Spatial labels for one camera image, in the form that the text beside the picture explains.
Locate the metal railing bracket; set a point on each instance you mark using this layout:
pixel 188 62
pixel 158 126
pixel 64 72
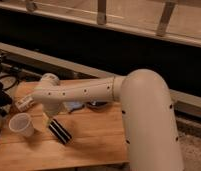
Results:
pixel 101 12
pixel 30 5
pixel 168 9

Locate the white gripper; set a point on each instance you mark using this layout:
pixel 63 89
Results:
pixel 47 117

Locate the translucent plastic cup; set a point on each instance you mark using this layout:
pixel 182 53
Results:
pixel 21 123

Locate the black bowl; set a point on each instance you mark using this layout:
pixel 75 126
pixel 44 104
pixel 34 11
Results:
pixel 97 105

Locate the black striped eraser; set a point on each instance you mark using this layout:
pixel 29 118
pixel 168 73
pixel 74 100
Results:
pixel 59 131

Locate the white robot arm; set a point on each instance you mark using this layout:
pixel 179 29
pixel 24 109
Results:
pixel 147 112

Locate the blue cloth piece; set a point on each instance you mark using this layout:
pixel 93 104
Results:
pixel 72 106

